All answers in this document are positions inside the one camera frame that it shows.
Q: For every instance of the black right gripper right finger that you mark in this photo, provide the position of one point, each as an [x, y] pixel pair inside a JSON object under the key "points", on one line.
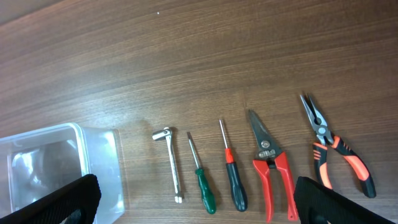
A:
{"points": [[316, 204]]}

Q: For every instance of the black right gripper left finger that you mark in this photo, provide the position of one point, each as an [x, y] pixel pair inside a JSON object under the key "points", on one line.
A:
{"points": [[76, 202]]}

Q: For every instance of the clear plastic container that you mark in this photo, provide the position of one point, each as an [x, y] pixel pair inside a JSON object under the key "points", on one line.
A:
{"points": [[39, 162]]}

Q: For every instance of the red handled snips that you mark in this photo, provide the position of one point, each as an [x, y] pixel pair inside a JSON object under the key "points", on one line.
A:
{"points": [[270, 156]]}

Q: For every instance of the orange black long-nose pliers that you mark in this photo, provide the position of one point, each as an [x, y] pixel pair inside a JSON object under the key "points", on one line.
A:
{"points": [[326, 139]]}

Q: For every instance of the black red handled screwdriver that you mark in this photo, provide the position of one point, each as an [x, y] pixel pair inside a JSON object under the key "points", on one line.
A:
{"points": [[238, 193]]}

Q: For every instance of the silver L-shaped socket wrench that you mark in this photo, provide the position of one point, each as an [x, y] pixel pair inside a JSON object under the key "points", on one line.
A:
{"points": [[167, 135]]}

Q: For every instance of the green handled screwdriver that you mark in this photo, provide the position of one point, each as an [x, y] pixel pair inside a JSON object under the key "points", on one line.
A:
{"points": [[207, 196]]}

